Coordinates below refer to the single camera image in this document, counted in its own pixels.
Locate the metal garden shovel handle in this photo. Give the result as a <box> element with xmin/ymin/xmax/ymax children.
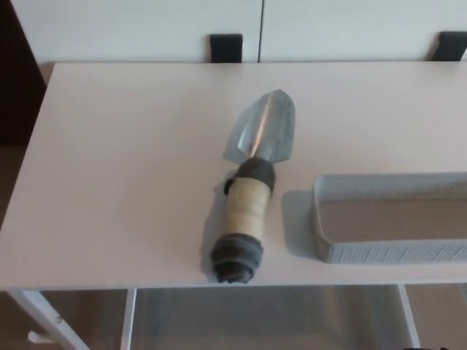
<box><xmin>210</xmin><ymin>88</ymin><xmax>297</xmax><ymax>286</ymax></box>

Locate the white desk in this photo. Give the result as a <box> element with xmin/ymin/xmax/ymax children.
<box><xmin>0</xmin><ymin>61</ymin><xmax>467</xmax><ymax>350</ymax></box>

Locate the grey mesh container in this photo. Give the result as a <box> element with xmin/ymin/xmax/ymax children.
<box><xmin>311</xmin><ymin>171</ymin><xmax>467</xmax><ymax>265</ymax></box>

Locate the white cabinet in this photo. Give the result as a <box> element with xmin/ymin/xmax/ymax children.
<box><xmin>7</xmin><ymin>0</ymin><xmax>467</xmax><ymax>64</ymax></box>

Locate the dark brown furniture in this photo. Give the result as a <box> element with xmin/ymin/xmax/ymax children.
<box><xmin>0</xmin><ymin>0</ymin><xmax>48</xmax><ymax>149</ymax></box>

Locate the black cabinet handle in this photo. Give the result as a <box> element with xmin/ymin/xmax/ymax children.
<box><xmin>209</xmin><ymin>33</ymin><xmax>244</xmax><ymax>64</ymax></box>
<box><xmin>429</xmin><ymin>31</ymin><xmax>467</xmax><ymax>61</ymax></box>

